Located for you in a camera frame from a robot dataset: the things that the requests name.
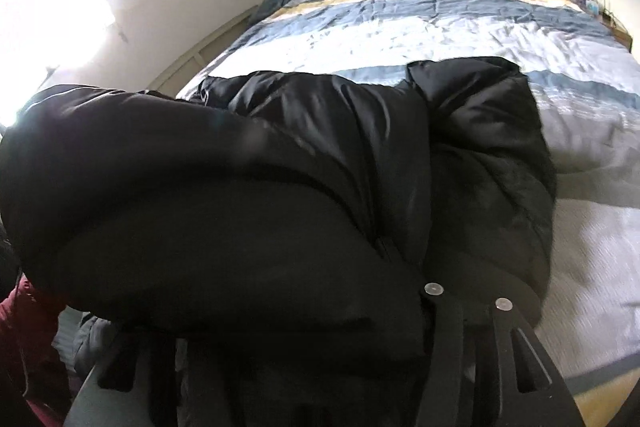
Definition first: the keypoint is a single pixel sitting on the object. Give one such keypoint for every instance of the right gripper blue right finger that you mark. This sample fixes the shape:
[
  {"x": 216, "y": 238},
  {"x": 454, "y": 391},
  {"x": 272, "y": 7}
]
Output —
[{"x": 488, "y": 368}]

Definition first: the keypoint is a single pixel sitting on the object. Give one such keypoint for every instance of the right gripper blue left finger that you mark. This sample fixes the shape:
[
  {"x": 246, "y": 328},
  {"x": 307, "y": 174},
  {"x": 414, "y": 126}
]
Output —
[{"x": 126, "y": 388}]

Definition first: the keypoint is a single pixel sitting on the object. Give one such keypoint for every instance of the black puffer down jacket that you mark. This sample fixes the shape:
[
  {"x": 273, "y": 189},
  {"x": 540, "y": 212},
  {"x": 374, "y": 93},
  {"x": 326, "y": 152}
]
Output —
[{"x": 271, "y": 237}]

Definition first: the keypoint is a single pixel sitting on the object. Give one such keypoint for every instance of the wooden nightstand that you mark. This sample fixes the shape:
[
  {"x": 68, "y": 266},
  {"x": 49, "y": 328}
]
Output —
[{"x": 618, "y": 30}]

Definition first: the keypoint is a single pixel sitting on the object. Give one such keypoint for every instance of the small items on nightstand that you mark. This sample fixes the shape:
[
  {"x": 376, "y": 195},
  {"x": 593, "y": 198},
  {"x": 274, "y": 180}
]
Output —
[{"x": 591, "y": 7}]

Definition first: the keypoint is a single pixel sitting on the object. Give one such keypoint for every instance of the striped blue yellow duvet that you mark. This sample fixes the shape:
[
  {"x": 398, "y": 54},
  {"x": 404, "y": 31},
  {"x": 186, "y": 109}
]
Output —
[{"x": 586, "y": 85}]

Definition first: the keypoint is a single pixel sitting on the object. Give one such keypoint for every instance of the dark teal cloth pile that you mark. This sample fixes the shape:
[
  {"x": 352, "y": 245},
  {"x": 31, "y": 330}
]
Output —
[{"x": 264, "y": 10}]

